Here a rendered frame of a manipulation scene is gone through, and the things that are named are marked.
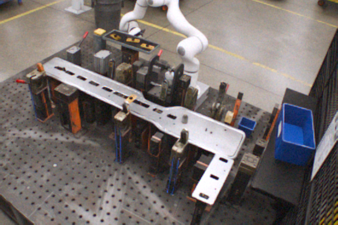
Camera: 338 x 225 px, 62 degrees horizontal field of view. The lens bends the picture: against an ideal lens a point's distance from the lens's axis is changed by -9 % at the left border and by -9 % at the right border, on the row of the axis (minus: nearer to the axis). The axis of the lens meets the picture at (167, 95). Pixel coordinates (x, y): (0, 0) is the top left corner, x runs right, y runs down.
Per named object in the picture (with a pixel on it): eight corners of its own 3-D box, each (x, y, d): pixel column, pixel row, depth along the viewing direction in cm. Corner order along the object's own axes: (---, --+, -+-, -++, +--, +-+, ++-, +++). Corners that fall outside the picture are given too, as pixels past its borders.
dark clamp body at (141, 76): (130, 119, 204) (131, 72, 181) (140, 108, 214) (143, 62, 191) (143, 125, 201) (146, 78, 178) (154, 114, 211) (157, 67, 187)
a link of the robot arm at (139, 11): (127, 2, 208) (117, 32, 231) (148, 7, 213) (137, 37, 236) (127, -5, 214) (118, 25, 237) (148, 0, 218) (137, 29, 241)
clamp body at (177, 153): (160, 190, 161) (165, 148, 140) (170, 176, 170) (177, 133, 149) (174, 198, 158) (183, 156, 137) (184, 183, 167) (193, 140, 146)
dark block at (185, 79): (171, 131, 199) (178, 78, 173) (176, 125, 204) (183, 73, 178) (178, 134, 197) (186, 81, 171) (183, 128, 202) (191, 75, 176)
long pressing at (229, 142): (32, 71, 189) (32, 69, 188) (56, 57, 205) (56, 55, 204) (233, 161, 144) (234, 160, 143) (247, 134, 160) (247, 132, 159)
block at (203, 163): (183, 198, 158) (190, 165, 141) (191, 183, 167) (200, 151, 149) (198, 205, 155) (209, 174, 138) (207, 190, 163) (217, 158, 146)
